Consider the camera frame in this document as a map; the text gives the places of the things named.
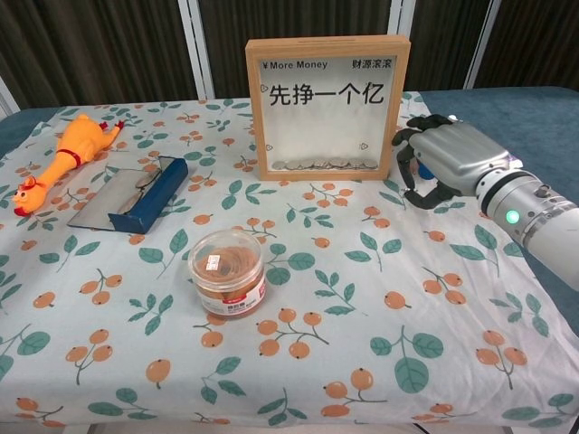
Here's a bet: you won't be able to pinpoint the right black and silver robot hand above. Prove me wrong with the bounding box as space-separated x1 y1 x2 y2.
391 112 522 211

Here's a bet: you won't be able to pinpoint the dark ribbed partition panel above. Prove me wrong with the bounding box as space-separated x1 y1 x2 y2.
198 0 403 99
406 0 492 91
474 0 579 90
0 0 200 114

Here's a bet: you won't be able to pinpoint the yellow rubber chicken toy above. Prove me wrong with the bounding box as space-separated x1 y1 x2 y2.
12 113 126 218

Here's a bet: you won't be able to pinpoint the floral leaf print tablecloth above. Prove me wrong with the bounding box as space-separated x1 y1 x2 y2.
0 90 579 429

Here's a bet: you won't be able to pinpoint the clear jar of rubber bands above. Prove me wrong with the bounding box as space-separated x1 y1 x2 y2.
188 229 267 320

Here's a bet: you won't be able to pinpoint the pile of silver coins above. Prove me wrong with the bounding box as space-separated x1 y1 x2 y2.
271 156 379 172

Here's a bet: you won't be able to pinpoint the wooden framed money box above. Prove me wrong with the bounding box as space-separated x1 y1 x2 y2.
245 37 412 182

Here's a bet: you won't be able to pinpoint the open blue glasses case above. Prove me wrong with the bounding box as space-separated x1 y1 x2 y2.
66 155 189 235

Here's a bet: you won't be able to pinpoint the black rimmed eyeglasses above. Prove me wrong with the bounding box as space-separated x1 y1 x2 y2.
118 167 163 213

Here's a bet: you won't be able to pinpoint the white partition frame post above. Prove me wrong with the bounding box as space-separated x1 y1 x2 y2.
397 0 420 94
178 0 216 99
463 0 502 90
0 74 22 119

